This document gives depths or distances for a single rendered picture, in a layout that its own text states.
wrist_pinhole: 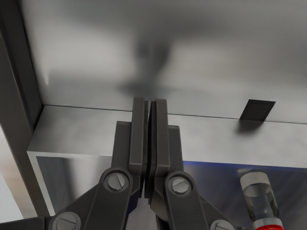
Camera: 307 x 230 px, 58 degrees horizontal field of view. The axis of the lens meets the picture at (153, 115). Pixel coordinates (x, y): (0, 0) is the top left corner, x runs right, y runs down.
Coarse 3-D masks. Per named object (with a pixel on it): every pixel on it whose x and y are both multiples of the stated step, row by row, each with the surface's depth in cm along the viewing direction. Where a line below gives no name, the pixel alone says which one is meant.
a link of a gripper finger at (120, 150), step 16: (144, 112) 12; (128, 128) 13; (144, 128) 12; (128, 144) 12; (144, 144) 11; (112, 160) 11; (128, 160) 11; (144, 160) 11; (144, 176) 11; (64, 208) 10; (80, 208) 10; (128, 208) 11; (64, 224) 9; (80, 224) 9
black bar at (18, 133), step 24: (0, 0) 11; (0, 24) 11; (0, 48) 12; (24, 48) 13; (0, 72) 13; (24, 72) 14; (0, 96) 14; (24, 96) 14; (0, 120) 15; (24, 120) 15; (24, 144) 17; (24, 168) 18; (48, 216) 24
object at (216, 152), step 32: (64, 128) 16; (96, 128) 16; (192, 128) 17; (224, 128) 17; (256, 128) 18; (288, 128) 18; (32, 160) 15; (64, 160) 21; (96, 160) 21; (192, 160) 15; (224, 160) 16; (256, 160) 16; (288, 160) 16; (64, 192) 22; (224, 192) 24; (288, 192) 24; (128, 224) 29; (288, 224) 29
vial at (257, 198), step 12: (240, 180) 22; (252, 180) 21; (264, 180) 21; (252, 192) 21; (264, 192) 20; (252, 204) 20; (264, 204) 20; (276, 204) 20; (252, 216) 20; (264, 216) 20; (276, 216) 20
